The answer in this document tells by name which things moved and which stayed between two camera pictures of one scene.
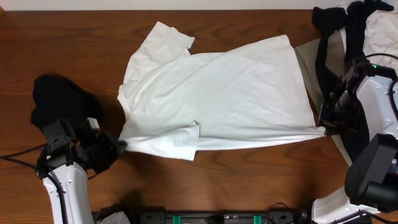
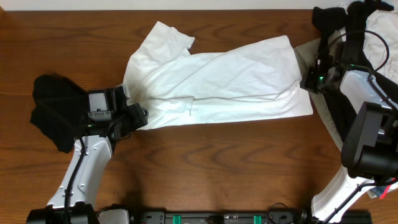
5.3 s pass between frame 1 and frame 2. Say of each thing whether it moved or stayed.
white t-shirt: moved
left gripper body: moved
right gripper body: moved
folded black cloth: stayed
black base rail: stayed
